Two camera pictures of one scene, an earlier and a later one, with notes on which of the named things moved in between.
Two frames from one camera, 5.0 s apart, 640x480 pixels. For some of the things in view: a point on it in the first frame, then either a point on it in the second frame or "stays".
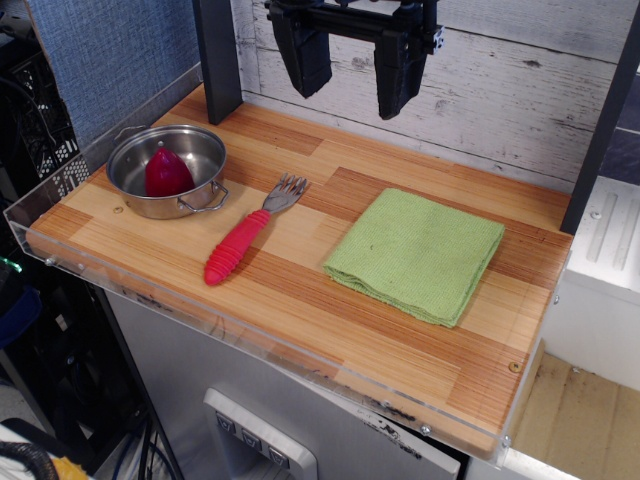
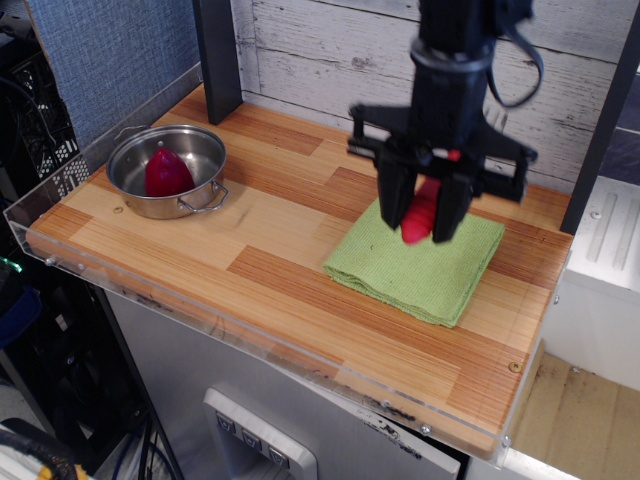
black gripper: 406,31 -> 445,120
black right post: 594,163 stays
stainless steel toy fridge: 235,405 stays
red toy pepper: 166,174 stays
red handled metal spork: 222,265 -> 419,220
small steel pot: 168,171 stays
